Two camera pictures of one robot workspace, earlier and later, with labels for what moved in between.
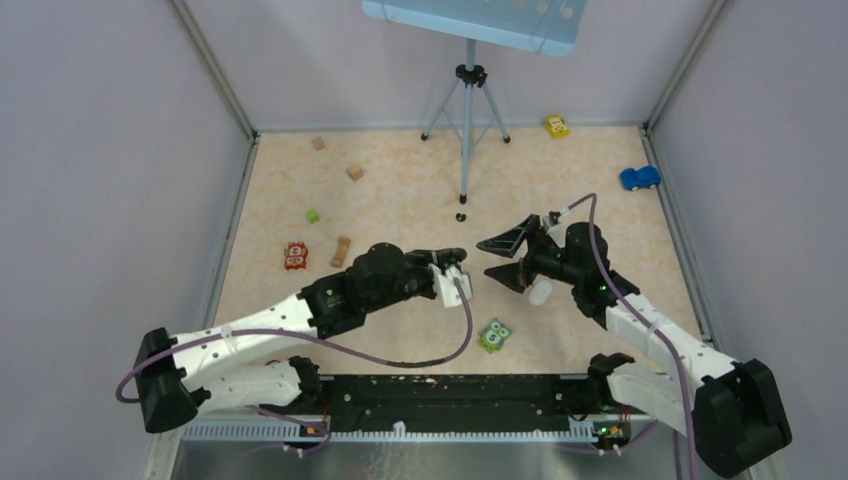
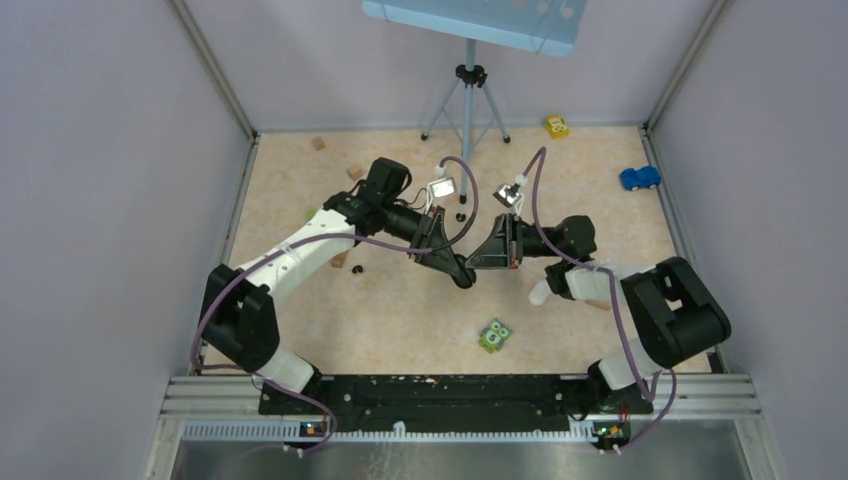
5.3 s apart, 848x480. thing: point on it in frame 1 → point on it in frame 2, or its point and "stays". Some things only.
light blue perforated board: [550, 27] stays
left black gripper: [423, 257] → [428, 249]
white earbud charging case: [539, 295] stays
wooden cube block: [355, 172] stays
